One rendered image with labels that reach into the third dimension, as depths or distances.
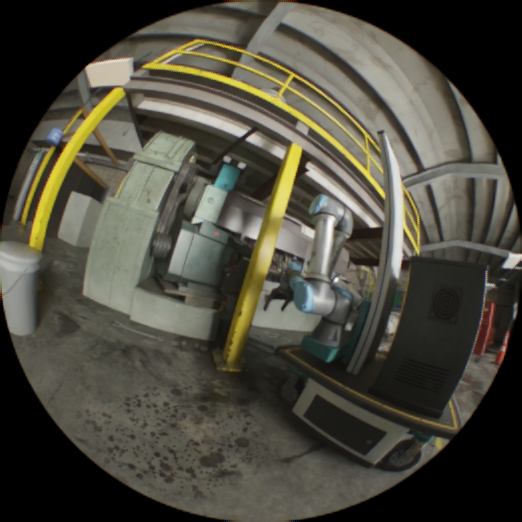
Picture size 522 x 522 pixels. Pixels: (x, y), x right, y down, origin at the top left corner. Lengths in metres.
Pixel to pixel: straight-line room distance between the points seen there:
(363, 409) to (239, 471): 0.45
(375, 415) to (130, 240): 1.68
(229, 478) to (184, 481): 0.14
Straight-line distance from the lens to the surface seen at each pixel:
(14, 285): 1.01
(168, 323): 1.34
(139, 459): 0.67
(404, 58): 5.29
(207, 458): 0.69
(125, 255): 1.42
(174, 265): 1.15
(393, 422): 0.68
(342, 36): 5.00
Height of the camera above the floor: 0.63
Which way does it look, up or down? 5 degrees up
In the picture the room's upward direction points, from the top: 17 degrees clockwise
